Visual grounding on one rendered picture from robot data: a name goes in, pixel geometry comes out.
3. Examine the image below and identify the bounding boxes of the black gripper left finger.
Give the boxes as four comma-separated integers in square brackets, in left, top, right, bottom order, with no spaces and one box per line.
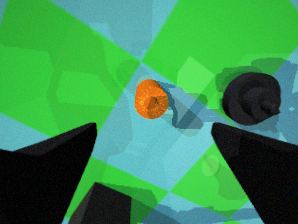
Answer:
[0,122,97,224]

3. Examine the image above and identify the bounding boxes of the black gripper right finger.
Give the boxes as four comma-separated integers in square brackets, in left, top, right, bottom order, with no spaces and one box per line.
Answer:
[211,122,298,224]

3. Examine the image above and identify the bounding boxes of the orange cylindrical knob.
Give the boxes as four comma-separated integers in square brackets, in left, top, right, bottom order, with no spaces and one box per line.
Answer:
[134,79,169,119]

